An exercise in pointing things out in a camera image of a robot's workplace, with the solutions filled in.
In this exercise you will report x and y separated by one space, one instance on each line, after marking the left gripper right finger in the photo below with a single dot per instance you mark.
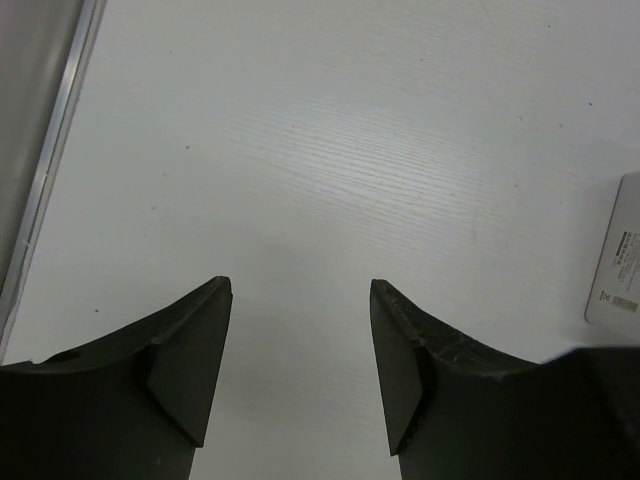
456 408

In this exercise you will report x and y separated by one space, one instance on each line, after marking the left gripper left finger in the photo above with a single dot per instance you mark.
134 404

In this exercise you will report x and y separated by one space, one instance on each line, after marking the left white divided container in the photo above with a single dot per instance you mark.
614 297

